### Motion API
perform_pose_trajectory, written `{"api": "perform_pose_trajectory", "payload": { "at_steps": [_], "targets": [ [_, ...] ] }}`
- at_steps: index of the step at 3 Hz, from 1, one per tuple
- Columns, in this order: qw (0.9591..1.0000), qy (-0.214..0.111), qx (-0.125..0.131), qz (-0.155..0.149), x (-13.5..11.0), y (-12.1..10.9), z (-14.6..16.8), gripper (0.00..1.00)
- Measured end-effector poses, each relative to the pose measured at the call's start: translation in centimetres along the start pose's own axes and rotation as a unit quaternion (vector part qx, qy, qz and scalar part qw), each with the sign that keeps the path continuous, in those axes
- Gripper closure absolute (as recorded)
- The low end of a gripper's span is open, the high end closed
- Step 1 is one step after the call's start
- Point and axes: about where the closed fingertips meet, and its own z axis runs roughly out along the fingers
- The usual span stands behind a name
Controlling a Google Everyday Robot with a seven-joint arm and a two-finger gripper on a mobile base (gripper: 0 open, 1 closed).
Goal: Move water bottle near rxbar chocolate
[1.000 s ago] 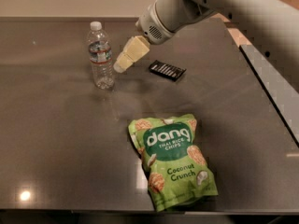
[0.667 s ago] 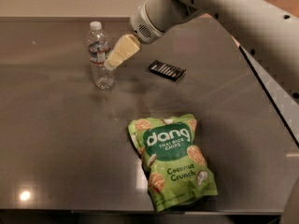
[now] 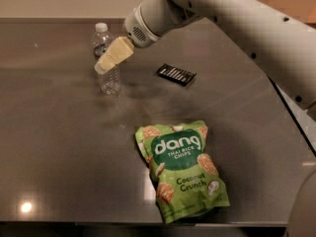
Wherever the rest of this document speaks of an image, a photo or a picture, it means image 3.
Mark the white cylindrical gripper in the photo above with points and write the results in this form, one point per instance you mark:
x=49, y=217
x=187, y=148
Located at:
x=135, y=30

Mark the clear plastic water bottle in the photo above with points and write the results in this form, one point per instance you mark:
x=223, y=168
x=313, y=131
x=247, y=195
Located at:
x=109, y=82

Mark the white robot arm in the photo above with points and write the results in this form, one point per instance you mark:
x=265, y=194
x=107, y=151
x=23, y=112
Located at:
x=284, y=48

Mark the black rxbar chocolate bar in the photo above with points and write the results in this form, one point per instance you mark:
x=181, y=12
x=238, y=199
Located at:
x=175, y=74

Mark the green dang rice chips bag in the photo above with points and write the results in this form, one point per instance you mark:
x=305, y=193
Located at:
x=187, y=181

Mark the grey side table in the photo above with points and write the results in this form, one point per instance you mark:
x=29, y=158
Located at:
x=305, y=124

